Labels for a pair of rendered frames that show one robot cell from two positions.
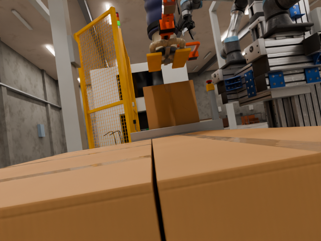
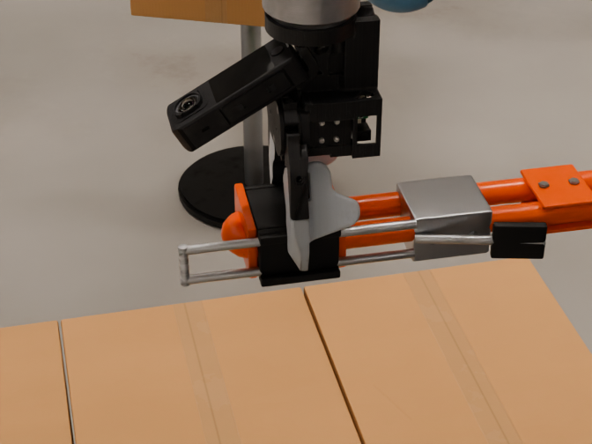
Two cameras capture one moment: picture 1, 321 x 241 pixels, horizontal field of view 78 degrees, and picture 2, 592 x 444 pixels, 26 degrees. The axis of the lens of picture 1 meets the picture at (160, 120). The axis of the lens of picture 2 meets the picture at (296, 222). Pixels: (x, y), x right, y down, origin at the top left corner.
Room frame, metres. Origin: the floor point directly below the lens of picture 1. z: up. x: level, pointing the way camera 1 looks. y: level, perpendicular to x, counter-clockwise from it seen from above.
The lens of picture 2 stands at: (0.66, -1.03, 1.81)
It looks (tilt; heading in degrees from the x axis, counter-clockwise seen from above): 34 degrees down; 80
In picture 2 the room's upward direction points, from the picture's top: straight up
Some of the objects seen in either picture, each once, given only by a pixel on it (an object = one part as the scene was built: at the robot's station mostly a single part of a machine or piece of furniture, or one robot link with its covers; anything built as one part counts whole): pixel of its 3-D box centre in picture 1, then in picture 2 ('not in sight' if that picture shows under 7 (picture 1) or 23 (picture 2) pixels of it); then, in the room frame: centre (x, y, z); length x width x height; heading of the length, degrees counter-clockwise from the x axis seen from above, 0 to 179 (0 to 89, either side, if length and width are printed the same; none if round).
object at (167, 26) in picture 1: (166, 27); not in sight; (1.16, -0.12, 1.20); 0.10 x 0.08 x 0.06; 92
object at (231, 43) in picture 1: (231, 45); not in sight; (1.62, -0.69, 1.20); 0.13 x 0.12 x 0.14; 176
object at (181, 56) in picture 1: (179, 57); not in sight; (1.41, -0.21, 1.10); 0.34 x 0.10 x 0.05; 2
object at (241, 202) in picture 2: not in sight; (289, 225); (0.81, -0.13, 1.20); 0.08 x 0.07 x 0.05; 2
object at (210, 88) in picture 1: (217, 130); not in sight; (2.09, -0.58, 0.50); 0.07 x 0.07 x 1.00; 3
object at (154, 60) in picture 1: (154, 60); not in sight; (1.40, -0.02, 1.10); 0.34 x 0.10 x 0.05; 2
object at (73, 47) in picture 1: (74, 52); not in sight; (2.18, 0.84, 1.62); 0.20 x 0.05 x 0.30; 3
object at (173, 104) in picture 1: (169, 112); not in sight; (1.83, -0.09, 0.75); 0.60 x 0.40 x 0.40; 2
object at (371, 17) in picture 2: not in sight; (319, 80); (0.83, -0.14, 1.34); 0.09 x 0.08 x 0.12; 0
